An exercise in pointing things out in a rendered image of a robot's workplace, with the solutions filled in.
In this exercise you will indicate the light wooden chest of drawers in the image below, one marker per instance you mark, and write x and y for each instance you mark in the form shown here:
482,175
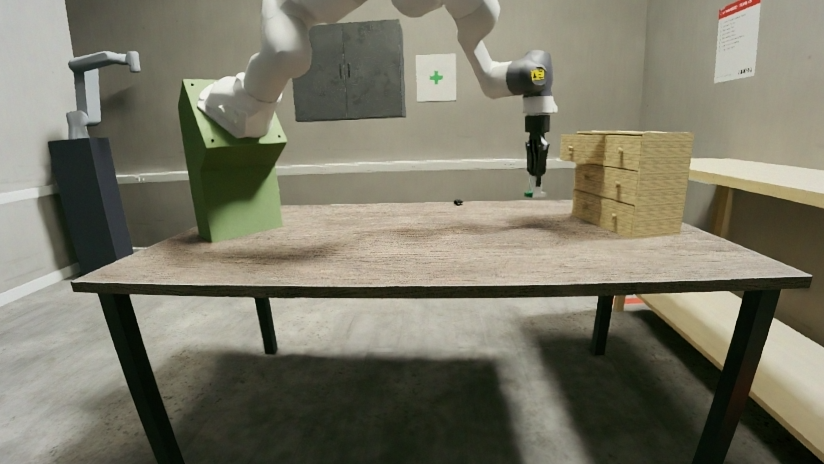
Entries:
662,183

